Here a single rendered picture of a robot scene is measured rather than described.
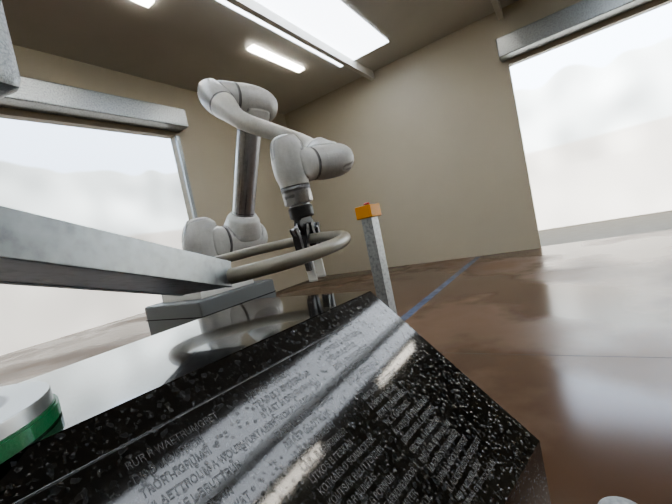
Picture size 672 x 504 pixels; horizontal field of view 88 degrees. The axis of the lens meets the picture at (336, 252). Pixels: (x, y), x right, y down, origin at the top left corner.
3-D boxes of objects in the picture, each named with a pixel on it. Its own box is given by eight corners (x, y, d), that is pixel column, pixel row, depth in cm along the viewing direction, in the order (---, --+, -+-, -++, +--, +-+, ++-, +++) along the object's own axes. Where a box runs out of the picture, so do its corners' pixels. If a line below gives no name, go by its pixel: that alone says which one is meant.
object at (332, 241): (320, 270, 59) (316, 253, 59) (100, 309, 73) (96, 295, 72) (366, 231, 106) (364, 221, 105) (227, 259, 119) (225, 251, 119)
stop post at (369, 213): (419, 362, 231) (387, 200, 225) (405, 375, 216) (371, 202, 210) (393, 360, 244) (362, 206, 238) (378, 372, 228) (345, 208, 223)
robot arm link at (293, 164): (288, 185, 99) (325, 179, 106) (274, 130, 97) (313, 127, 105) (271, 192, 108) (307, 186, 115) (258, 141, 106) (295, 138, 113)
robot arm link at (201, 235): (180, 271, 157) (171, 222, 156) (219, 264, 169) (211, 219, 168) (193, 268, 144) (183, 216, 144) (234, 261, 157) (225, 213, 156)
